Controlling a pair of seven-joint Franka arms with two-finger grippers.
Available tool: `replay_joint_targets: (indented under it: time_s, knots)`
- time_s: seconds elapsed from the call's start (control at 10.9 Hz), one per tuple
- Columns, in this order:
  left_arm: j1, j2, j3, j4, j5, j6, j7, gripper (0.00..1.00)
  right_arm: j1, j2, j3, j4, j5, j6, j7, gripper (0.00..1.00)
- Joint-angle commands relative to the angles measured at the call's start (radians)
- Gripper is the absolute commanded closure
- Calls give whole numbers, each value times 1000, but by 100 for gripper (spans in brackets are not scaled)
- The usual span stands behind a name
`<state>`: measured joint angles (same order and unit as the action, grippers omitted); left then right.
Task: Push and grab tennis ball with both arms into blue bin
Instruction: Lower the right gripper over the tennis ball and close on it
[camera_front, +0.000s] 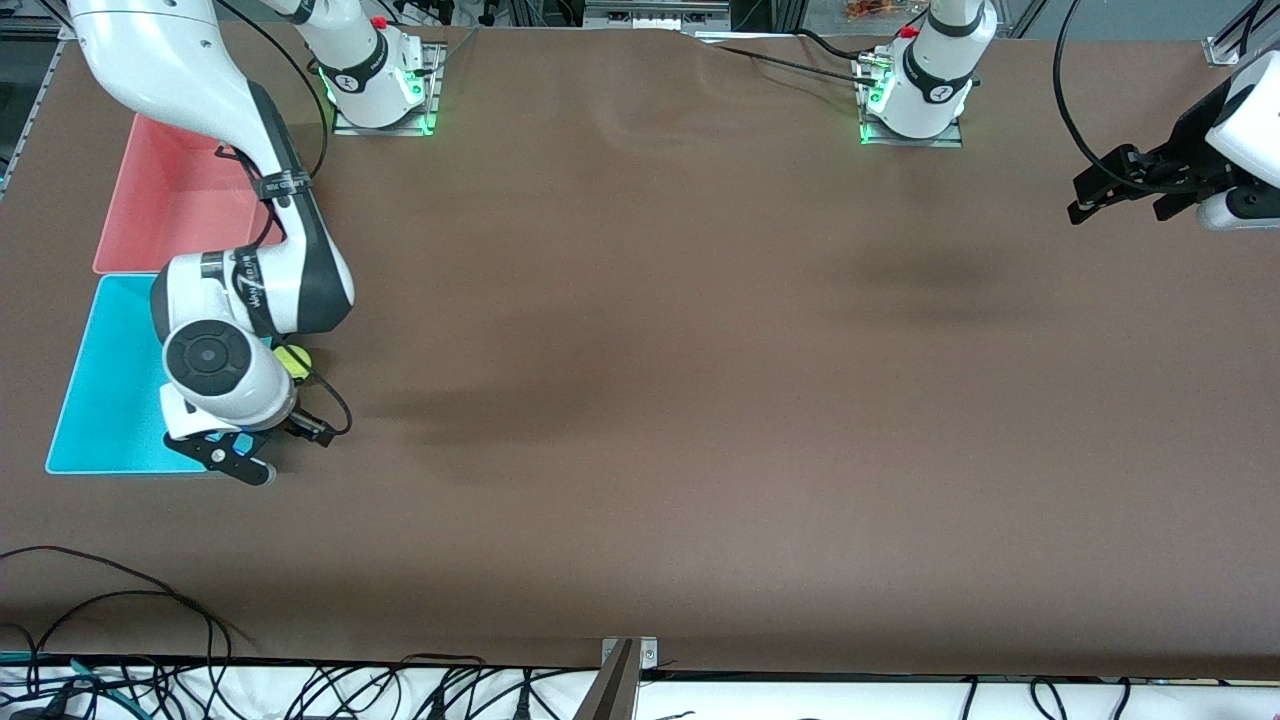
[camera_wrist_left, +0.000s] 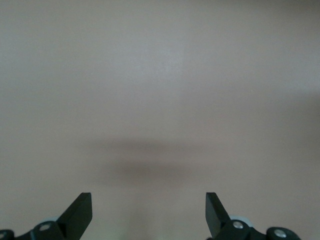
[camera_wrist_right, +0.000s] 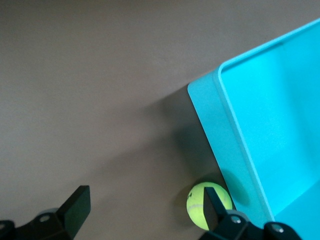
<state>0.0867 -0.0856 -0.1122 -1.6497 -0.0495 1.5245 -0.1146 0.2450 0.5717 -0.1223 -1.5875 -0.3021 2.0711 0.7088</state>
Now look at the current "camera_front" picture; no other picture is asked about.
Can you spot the yellow tennis ball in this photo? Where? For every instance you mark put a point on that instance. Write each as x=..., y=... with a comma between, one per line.
x=297, y=360

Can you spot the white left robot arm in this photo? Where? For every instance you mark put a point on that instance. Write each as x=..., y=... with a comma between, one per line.
x=925, y=80

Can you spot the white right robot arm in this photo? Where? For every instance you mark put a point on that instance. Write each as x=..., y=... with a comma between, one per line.
x=200, y=60

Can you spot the blue plastic bin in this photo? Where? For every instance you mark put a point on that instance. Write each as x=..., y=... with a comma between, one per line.
x=100, y=400

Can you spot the pink plastic bin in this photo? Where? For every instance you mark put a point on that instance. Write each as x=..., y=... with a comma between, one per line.
x=160, y=220

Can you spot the orange items bag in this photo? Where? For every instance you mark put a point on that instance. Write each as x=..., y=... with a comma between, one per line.
x=875, y=8

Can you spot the grey metal bar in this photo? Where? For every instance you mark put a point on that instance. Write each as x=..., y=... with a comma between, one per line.
x=612, y=690

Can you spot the grey metal box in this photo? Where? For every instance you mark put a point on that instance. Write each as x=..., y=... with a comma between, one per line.
x=655, y=15

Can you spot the aluminium frame corner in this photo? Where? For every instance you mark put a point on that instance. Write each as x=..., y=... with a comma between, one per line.
x=1222, y=50

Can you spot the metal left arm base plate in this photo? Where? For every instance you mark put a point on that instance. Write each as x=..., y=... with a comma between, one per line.
x=910, y=142

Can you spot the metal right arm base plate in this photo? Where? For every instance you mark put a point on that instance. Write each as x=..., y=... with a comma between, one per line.
x=385, y=131

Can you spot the aluminium frame rail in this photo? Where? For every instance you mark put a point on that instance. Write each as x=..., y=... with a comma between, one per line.
x=40, y=100

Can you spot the small metal bracket plate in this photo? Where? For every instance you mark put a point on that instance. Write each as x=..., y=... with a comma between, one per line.
x=650, y=655

